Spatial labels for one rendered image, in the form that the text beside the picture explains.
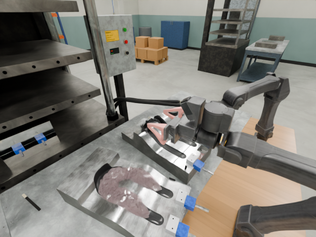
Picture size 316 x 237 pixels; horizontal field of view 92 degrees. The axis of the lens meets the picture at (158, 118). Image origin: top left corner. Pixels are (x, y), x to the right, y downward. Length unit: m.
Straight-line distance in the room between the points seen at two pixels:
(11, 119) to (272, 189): 1.34
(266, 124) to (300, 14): 6.15
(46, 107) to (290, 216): 1.14
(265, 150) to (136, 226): 0.49
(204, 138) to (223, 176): 0.50
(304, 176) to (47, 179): 0.99
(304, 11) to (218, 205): 6.65
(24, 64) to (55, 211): 0.70
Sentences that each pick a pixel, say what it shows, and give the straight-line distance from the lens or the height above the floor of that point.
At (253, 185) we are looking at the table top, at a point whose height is 0.80.
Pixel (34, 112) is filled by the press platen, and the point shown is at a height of 1.04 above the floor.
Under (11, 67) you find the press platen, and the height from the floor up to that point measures 1.28.
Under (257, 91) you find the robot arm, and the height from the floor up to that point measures 1.20.
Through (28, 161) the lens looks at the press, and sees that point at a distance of 1.18.
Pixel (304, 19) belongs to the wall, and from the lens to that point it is 7.04.
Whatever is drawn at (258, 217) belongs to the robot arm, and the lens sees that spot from 0.63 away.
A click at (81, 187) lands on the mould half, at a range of 0.75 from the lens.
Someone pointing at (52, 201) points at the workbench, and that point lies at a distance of 0.91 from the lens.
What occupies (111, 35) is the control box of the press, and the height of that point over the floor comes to 1.35.
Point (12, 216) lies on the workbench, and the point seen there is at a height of 0.80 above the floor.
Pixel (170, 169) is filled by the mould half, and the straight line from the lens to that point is 0.83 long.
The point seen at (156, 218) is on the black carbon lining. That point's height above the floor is 0.85.
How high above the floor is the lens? 1.50
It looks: 35 degrees down
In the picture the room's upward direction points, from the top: straight up
